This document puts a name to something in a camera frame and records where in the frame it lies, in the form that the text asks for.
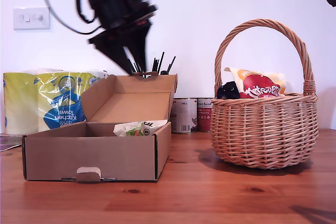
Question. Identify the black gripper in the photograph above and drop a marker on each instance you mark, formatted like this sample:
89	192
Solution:
118	14

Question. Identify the white green-print egg bag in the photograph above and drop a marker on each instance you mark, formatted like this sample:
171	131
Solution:
134	129

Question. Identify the blue chocolate orange egg bag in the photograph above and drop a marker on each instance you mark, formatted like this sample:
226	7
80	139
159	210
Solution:
229	91

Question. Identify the red yellow Maltesers bunnies bag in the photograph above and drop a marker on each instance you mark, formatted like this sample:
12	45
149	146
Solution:
260	87

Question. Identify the brown cardboard box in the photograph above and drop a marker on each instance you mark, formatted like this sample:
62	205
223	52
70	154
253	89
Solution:
78	155

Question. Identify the thin black stick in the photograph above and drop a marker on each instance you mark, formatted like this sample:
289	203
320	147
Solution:
136	67
172	64
161	61

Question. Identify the white tin can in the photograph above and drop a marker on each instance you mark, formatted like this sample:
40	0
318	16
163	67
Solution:
185	116

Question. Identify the red tin can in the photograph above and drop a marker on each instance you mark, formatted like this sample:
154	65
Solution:
204	116

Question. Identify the kitchen towel roll pack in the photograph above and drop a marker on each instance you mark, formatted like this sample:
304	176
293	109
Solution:
23	98

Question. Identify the white wall switch plate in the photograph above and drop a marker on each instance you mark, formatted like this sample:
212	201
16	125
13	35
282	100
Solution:
31	19

